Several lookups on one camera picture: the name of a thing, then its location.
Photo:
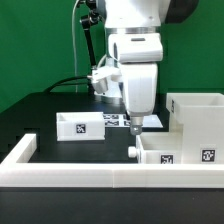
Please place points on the white drawer tray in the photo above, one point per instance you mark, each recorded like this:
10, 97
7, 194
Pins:
79, 126
157, 148

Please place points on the white U-shaped table fence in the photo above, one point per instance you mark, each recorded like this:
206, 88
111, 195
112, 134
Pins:
16, 170

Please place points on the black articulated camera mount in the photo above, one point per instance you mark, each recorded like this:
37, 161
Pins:
87, 21

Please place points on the white drawer cabinet box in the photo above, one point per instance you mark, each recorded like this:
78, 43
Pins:
199, 118

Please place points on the white front drawer tray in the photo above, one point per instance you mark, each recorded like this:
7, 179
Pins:
157, 148

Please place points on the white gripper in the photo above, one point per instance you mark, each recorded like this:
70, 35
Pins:
139, 91

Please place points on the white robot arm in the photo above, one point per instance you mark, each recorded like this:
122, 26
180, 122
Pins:
134, 50

